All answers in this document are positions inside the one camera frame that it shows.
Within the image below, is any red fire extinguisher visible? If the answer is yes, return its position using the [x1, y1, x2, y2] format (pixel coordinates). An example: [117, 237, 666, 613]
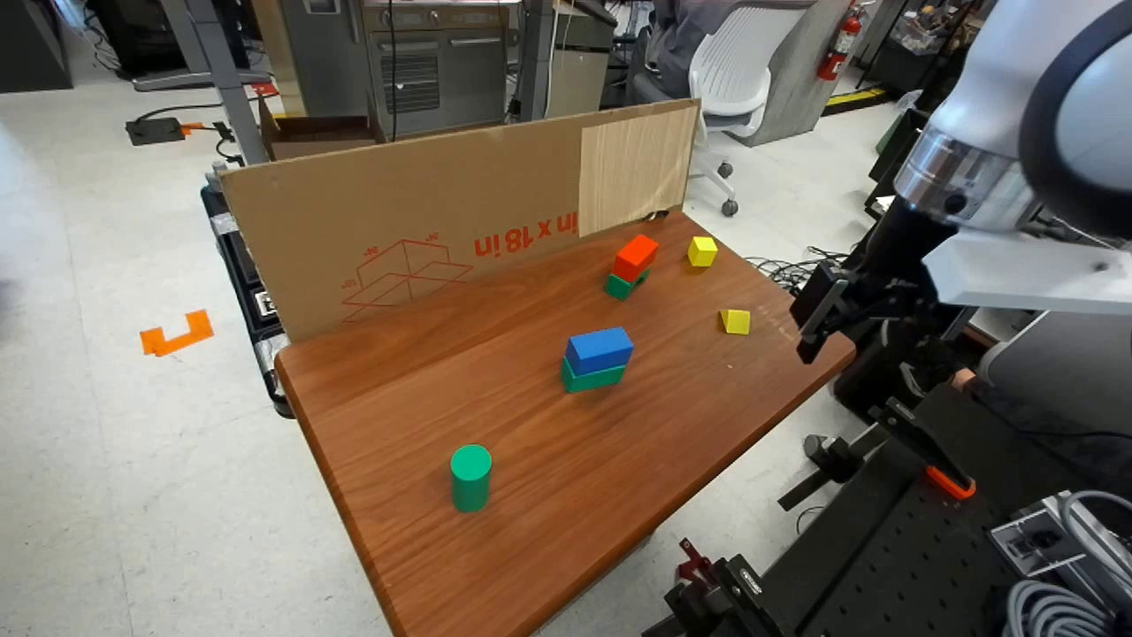
[816, 0, 864, 83]

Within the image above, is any small green block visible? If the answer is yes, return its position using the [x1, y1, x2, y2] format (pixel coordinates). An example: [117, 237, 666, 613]
[604, 268, 651, 302]

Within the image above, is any person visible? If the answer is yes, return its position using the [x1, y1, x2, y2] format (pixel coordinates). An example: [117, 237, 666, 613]
[951, 310, 1132, 461]

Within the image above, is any large green block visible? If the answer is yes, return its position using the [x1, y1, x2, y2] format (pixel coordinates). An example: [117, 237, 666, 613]
[560, 357, 627, 395]

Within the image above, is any white office chair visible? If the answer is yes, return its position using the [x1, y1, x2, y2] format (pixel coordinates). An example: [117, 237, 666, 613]
[687, 7, 772, 219]

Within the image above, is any green cylinder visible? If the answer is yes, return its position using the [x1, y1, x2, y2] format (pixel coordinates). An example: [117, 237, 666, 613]
[449, 444, 493, 514]

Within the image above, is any coil of grey cable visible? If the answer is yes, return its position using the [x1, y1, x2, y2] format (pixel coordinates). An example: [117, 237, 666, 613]
[1002, 579, 1117, 637]

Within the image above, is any grey table leg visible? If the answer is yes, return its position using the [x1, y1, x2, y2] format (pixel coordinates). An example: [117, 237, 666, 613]
[133, 0, 277, 166]

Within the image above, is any bundle of black cables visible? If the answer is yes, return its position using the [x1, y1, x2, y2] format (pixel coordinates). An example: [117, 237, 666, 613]
[746, 246, 852, 295]

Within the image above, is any red and black clamp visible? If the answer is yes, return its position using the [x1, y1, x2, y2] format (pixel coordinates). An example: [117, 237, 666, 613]
[663, 537, 779, 637]

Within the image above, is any orange tape mark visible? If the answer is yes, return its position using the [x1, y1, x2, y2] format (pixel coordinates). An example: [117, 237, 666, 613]
[140, 309, 215, 358]

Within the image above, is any orange block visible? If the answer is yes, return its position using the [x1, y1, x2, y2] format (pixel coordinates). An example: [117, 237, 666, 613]
[613, 234, 660, 283]

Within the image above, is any metal cabinet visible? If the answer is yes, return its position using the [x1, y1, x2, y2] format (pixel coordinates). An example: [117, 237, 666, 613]
[277, 0, 512, 140]

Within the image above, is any black power brick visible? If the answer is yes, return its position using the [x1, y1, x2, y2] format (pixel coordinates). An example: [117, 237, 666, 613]
[125, 117, 185, 147]

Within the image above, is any clamp with orange handle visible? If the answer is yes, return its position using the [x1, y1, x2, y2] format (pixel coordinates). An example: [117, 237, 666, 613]
[869, 396, 978, 502]

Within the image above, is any blue block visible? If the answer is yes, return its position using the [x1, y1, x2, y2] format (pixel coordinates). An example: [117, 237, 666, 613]
[565, 327, 635, 377]

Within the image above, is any grey partition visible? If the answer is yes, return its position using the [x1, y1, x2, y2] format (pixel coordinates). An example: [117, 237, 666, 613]
[750, 0, 852, 149]

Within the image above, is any open cardboard box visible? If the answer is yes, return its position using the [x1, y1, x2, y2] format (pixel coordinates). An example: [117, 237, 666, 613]
[257, 96, 388, 163]

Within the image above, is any cardboard panel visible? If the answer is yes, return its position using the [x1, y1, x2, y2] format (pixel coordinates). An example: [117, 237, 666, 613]
[218, 98, 701, 344]

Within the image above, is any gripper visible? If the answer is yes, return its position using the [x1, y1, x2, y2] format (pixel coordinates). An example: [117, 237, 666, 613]
[789, 196, 963, 365]

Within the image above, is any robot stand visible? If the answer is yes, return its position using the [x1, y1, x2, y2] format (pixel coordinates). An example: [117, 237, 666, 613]
[643, 380, 1132, 637]

